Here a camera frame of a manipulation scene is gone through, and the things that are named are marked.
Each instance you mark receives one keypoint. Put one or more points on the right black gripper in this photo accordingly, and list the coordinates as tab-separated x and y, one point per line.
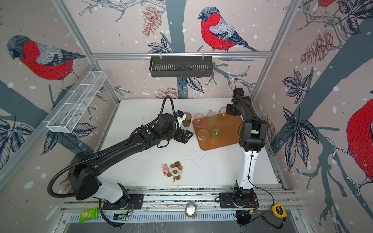
229	110

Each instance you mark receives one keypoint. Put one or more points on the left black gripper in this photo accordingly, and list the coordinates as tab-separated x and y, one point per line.
186	137

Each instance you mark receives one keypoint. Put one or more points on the yellow clear glass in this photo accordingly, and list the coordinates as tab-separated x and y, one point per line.
223	116

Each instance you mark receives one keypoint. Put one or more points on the tall brown textured glass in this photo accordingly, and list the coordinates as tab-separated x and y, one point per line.
187	121

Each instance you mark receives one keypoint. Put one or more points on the pink textured glass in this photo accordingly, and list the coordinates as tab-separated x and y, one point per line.
203	135

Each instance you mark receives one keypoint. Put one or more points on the pink ribbed clear glass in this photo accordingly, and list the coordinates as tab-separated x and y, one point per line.
198	119

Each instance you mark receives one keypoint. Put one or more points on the pale green textured glass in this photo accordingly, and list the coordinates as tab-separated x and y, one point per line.
212	118

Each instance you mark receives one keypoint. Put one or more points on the bright green clear glass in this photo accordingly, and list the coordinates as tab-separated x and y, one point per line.
215	132

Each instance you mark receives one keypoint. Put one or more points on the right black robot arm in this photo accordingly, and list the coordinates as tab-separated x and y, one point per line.
252	134

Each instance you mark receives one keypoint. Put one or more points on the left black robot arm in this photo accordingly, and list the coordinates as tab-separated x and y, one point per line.
85	178

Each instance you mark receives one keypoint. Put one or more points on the brown plastic tray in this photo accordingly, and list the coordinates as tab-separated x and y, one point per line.
230	133

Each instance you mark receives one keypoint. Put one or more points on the pink small toy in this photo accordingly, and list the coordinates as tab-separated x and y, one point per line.
165	169

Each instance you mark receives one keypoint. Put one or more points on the silver round knob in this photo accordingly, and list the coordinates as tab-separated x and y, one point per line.
190	210

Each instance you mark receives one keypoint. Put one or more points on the yellow tape measure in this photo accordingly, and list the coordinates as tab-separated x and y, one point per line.
279	211

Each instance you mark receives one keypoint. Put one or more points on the green snack packet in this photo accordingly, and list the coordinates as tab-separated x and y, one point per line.
90	214

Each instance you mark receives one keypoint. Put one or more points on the brown flower plush keychain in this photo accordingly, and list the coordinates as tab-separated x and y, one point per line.
175	171

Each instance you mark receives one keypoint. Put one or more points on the black hanging wire basket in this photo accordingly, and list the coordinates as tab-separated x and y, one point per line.
183	66

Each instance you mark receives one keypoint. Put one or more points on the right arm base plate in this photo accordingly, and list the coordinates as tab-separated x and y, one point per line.
228	200

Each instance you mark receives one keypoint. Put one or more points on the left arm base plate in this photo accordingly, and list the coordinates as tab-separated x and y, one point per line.
129	202

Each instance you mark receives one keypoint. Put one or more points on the white mesh wall shelf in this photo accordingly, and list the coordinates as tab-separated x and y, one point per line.
68	116

